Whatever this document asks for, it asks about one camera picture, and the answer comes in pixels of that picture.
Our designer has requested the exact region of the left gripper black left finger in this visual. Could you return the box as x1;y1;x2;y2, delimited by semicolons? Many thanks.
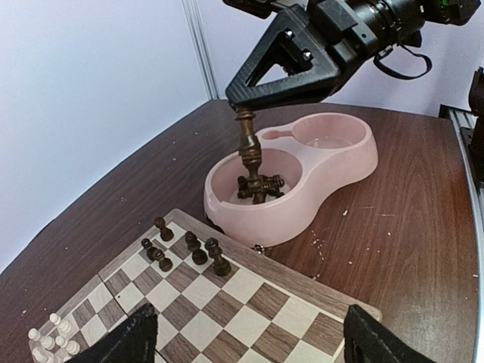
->
69;303;158;363

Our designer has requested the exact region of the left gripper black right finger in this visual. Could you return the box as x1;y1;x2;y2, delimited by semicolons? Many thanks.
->
343;305;434;363

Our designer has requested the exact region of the dark tall chess piece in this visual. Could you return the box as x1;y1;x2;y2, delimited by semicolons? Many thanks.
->
235;107;262;181

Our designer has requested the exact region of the white chess pieces row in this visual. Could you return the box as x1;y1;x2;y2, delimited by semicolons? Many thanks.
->
27;313;82;362

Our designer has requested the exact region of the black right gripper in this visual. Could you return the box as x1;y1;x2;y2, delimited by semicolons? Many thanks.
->
225;1;482;110

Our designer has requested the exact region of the dark pawn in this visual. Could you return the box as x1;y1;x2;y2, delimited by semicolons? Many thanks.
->
141;238;157;260

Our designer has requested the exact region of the wooden chess board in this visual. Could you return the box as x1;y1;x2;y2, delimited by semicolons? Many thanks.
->
28;209;383;363

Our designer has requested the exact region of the dark chess pieces pile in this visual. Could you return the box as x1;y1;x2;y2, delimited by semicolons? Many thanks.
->
237;175;285;204

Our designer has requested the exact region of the aluminium frame post right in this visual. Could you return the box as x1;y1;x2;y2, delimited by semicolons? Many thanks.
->
181;0;220;100

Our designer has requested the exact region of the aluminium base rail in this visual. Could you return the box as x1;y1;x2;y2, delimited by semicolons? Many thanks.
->
439;68;484;303

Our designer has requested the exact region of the pink plastic double bowl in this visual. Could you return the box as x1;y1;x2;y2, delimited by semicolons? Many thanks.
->
203;113;378;247

